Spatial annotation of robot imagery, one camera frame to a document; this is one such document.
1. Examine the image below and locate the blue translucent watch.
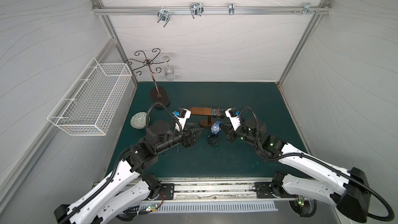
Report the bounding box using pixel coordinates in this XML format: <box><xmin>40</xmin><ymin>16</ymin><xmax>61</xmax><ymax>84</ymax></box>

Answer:
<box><xmin>210</xmin><ymin>121</ymin><xmax>222</xmax><ymax>135</ymax></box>

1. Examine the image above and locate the slim black analog watch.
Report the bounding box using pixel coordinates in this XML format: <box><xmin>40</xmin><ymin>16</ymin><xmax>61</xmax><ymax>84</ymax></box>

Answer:
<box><xmin>211</xmin><ymin>108</ymin><xmax>219</xmax><ymax>117</ymax></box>
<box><xmin>220</xmin><ymin>108</ymin><xmax>226</xmax><ymax>118</ymax></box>

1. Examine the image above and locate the wooden T-shaped watch stand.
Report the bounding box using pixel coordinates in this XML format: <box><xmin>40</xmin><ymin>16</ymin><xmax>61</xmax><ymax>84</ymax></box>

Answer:
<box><xmin>189</xmin><ymin>107</ymin><xmax>223</xmax><ymax>127</ymax></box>

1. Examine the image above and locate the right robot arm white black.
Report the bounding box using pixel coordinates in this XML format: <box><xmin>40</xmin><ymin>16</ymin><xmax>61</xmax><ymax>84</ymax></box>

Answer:
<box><xmin>220</xmin><ymin>108</ymin><xmax>372</xmax><ymax>223</ymax></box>

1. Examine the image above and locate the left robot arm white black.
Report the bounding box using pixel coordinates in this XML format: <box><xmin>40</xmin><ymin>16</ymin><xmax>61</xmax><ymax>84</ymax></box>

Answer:
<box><xmin>54</xmin><ymin>108</ymin><xmax>202</xmax><ymax>224</ymax></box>

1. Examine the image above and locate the chunky black digital watch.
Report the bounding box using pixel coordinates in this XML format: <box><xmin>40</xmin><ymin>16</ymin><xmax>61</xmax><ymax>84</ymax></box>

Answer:
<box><xmin>207</xmin><ymin>134</ymin><xmax>220</xmax><ymax>146</ymax></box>

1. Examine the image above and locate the green table mat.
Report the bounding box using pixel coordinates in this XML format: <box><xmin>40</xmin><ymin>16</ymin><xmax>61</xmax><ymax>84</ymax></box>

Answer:
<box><xmin>105</xmin><ymin>81</ymin><xmax>312</xmax><ymax>178</ymax></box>

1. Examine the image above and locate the green patterned ceramic bowl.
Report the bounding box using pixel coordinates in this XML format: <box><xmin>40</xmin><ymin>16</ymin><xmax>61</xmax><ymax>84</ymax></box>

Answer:
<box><xmin>130</xmin><ymin>112</ymin><xmax>147</xmax><ymax>130</ymax></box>

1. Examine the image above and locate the hanging clear wine glass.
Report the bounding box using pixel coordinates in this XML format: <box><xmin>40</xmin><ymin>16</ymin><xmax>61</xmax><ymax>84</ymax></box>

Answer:
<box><xmin>162</xmin><ymin>56</ymin><xmax>175</xmax><ymax>82</ymax></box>

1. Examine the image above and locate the black wire glass holder stand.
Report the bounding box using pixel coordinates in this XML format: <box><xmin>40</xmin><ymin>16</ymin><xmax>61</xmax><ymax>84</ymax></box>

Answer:
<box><xmin>125</xmin><ymin>48</ymin><xmax>171</xmax><ymax>108</ymax></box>

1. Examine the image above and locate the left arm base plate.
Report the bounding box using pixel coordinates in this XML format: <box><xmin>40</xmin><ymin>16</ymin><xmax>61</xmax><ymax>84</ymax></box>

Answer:
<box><xmin>155</xmin><ymin>183</ymin><xmax>175</xmax><ymax>201</ymax></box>

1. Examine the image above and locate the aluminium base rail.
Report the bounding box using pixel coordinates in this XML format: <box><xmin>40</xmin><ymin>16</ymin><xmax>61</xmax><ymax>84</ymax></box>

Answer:
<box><xmin>139</xmin><ymin>177</ymin><xmax>299</xmax><ymax>203</ymax></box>

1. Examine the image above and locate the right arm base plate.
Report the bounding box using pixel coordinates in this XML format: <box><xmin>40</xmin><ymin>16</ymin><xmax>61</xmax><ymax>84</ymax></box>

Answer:
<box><xmin>251</xmin><ymin>181</ymin><xmax>280</xmax><ymax>199</ymax></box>

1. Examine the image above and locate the white slotted cable duct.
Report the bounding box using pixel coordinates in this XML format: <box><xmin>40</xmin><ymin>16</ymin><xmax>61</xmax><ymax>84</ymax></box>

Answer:
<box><xmin>154</xmin><ymin>201</ymin><xmax>278</xmax><ymax>214</ymax></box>

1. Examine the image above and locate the white wire basket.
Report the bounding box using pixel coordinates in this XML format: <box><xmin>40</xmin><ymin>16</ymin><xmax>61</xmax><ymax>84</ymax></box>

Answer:
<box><xmin>47</xmin><ymin>58</ymin><xmax>132</xmax><ymax>136</ymax></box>

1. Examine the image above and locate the metal clamp bracket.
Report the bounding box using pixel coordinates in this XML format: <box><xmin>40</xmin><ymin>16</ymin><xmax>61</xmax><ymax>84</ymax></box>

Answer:
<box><xmin>189</xmin><ymin>3</ymin><xmax>204</xmax><ymax>18</ymax></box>
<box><xmin>292</xmin><ymin>3</ymin><xmax>320</xmax><ymax>16</ymax></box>
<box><xmin>229</xmin><ymin>3</ymin><xmax>235</xmax><ymax>16</ymax></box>
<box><xmin>157</xmin><ymin>7</ymin><xmax>170</xmax><ymax>27</ymax></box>

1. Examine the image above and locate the left black corrugated cable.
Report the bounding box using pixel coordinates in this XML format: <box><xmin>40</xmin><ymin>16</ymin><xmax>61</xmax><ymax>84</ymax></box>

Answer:
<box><xmin>57</xmin><ymin>102</ymin><xmax>184</xmax><ymax>224</ymax></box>

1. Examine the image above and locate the black corrugated cable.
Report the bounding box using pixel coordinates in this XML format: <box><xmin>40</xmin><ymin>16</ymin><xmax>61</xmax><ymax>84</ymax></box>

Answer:
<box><xmin>237</xmin><ymin>106</ymin><xmax>395</xmax><ymax>222</ymax></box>
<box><xmin>57</xmin><ymin>102</ymin><xmax>184</xmax><ymax>224</ymax></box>

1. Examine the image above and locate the aluminium crossbar rail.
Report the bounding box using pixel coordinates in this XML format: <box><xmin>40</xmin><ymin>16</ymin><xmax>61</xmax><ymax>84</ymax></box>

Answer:
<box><xmin>93</xmin><ymin>0</ymin><xmax>332</xmax><ymax>16</ymax></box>

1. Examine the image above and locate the right black corrugated cable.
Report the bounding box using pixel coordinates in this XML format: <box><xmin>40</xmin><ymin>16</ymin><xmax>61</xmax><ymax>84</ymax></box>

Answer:
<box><xmin>237</xmin><ymin>106</ymin><xmax>395</xmax><ymax>222</ymax></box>

